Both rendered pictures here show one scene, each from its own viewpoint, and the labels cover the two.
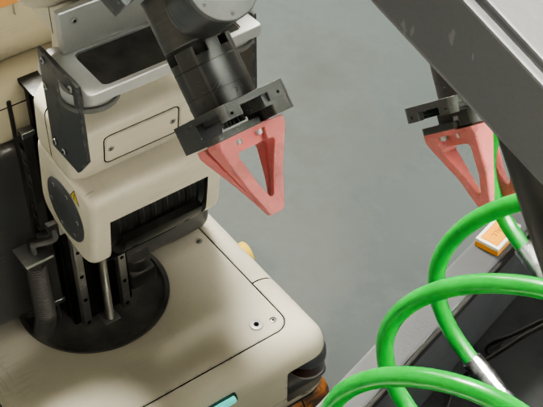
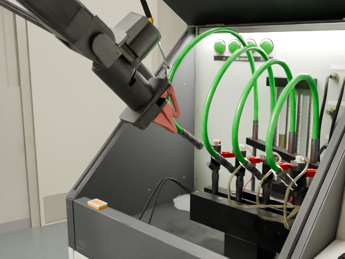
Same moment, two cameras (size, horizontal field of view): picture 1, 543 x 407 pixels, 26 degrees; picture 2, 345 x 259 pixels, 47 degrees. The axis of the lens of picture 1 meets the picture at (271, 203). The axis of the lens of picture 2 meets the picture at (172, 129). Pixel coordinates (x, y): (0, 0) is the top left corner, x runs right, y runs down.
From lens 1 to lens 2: 1.13 m
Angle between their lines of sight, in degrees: 79
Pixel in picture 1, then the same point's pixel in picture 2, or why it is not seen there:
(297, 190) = not seen: outside the picture
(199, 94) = (148, 88)
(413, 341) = (146, 225)
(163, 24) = (125, 64)
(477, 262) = (108, 210)
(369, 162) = not seen: outside the picture
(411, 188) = not seen: outside the picture
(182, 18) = (146, 46)
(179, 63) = (137, 78)
